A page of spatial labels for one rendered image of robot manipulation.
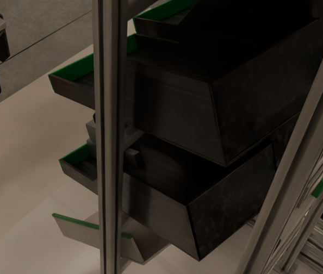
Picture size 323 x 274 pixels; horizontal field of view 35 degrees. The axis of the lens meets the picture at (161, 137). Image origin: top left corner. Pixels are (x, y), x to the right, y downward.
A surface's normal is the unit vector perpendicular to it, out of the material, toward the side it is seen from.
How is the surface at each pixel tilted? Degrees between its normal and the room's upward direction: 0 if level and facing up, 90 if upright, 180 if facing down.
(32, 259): 0
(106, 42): 90
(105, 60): 90
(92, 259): 0
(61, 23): 0
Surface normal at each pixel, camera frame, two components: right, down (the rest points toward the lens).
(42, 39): 0.05, -0.65
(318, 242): -0.62, 0.57
